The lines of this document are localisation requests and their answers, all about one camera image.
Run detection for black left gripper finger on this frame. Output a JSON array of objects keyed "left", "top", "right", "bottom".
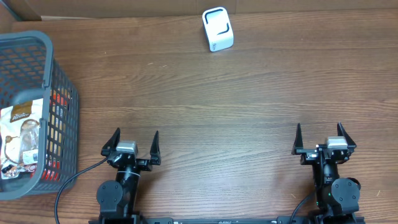
[
  {"left": 102, "top": 128, "right": 121, "bottom": 151},
  {"left": 150, "top": 131, "right": 160, "bottom": 160}
]

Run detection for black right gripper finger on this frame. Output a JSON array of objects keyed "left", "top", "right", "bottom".
[
  {"left": 337, "top": 122, "right": 356, "bottom": 147},
  {"left": 292, "top": 123, "right": 303, "bottom": 150}
]

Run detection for red orange spaghetti pack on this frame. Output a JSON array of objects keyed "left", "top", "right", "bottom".
[{"left": 34, "top": 88, "right": 79, "bottom": 185}]

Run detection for beige brown snack pouch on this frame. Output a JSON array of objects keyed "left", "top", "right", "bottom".
[{"left": 1, "top": 99, "right": 43, "bottom": 180}]

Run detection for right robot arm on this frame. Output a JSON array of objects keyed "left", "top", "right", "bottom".
[{"left": 289, "top": 123, "right": 364, "bottom": 223}]

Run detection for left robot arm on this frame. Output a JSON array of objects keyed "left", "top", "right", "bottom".
[{"left": 96, "top": 128, "right": 161, "bottom": 224}]

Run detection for white barcode scanner box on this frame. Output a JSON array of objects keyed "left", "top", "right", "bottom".
[{"left": 202, "top": 7, "right": 234, "bottom": 52}]

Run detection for grey plastic shopping basket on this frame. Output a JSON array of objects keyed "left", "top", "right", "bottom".
[{"left": 1, "top": 30, "right": 80, "bottom": 200}]

